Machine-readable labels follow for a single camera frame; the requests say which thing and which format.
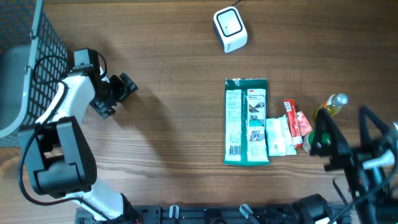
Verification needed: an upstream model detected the green foil packet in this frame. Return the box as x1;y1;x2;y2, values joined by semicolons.
224;78;270;167

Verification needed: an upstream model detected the red tissue pack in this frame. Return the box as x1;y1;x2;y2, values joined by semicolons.
297;111;313;137

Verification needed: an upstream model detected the teal white wipes pack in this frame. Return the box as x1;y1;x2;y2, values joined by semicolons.
266;115;297;157

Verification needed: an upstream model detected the yellow oil bottle silver cap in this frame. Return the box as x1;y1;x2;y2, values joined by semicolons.
312;93;348;123

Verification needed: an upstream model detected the grey plastic mesh basket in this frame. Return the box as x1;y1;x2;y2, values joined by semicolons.
1;1;68;147

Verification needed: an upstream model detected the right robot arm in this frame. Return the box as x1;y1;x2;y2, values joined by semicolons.
294;106;397;223

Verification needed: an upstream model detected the white barcode scanner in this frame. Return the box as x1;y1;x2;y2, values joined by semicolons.
213;6;248;54

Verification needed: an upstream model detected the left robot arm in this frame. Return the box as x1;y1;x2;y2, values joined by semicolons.
17;48;141;223

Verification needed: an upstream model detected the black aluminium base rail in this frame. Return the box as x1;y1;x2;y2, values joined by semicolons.
75;204;353;224

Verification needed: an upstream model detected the left camera cable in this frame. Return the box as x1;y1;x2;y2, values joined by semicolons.
17;55;108;207

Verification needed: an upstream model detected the red white snack packet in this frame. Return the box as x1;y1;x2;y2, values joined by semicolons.
284;100;303;149

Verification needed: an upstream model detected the green lid jar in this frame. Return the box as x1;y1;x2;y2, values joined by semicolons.
302;131;331;153

